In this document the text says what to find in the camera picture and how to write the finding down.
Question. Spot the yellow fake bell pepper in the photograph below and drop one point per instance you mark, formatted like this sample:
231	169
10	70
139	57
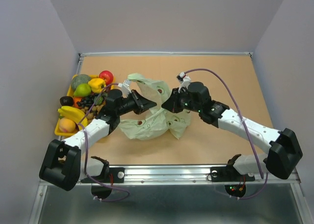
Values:
97	85

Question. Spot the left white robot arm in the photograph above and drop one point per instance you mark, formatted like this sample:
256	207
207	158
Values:
62	165

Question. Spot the red fake apple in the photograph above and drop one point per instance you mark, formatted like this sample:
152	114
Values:
107	76

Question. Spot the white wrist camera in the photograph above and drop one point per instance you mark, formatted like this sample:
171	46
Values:
184	81
125	87

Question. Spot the green fake pear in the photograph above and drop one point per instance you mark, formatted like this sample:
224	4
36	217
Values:
82	90

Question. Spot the fake peach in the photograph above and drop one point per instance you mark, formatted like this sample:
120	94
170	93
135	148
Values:
66	125

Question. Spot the dark fake grape bunch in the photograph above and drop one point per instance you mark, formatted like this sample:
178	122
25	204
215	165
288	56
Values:
92	99

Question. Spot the green avocado print plastic bag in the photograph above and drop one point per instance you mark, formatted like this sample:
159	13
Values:
158	120

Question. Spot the fake orange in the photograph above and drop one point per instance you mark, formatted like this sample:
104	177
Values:
76	101

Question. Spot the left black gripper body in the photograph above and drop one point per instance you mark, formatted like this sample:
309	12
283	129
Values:
131	103

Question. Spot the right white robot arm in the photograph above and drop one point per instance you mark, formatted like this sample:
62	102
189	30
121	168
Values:
281	149

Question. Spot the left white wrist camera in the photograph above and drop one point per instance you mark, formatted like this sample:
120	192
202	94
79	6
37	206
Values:
125	87

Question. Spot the green fake melon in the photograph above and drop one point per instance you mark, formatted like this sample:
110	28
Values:
79	79

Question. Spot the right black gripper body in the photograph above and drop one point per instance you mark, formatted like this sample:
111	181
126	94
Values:
185	102

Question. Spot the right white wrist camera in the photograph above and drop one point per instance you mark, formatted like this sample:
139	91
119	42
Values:
184	81

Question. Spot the yellow fake banana bunch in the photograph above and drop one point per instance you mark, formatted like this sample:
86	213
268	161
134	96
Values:
74	114

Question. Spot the brown fake longan bunch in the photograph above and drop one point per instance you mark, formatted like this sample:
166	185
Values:
92	112

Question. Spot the aluminium mounting rail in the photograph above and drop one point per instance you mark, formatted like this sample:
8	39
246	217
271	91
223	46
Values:
178	175

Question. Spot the dark fake avocado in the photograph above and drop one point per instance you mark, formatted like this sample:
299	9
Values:
66	101

